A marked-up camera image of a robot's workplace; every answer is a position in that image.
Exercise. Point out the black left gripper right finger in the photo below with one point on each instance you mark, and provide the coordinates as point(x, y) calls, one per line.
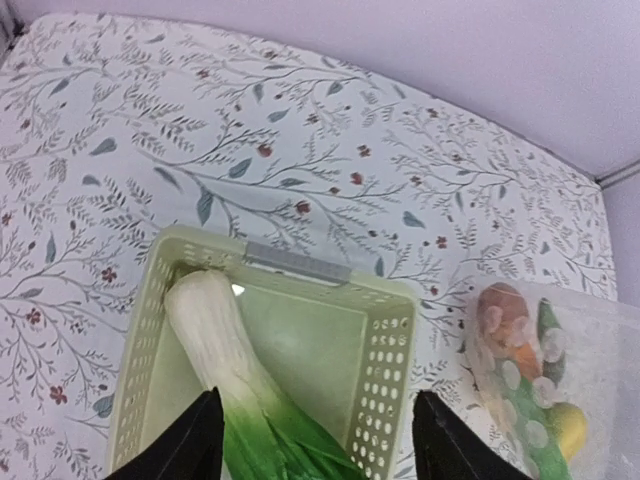
point(446, 448)

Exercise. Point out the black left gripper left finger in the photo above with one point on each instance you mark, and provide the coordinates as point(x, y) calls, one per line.
point(190, 448)

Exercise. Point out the green bok choy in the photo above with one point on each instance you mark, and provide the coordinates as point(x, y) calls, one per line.
point(266, 434)

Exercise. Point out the green cucumber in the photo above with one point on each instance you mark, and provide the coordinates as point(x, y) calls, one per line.
point(533, 398)

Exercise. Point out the yellow lemon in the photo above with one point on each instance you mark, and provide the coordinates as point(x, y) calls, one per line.
point(569, 426)

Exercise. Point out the clear zip top bag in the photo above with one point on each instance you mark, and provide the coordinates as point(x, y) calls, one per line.
point(601, 376)

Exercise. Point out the brown bread roll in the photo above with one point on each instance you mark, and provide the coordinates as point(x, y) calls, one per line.
point(502, 315)

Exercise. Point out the pale green perforated basket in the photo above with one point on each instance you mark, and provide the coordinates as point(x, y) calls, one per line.
point(338, 342)

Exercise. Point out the floral patterned table mat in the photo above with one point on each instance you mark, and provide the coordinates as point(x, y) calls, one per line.
point(115, 127)

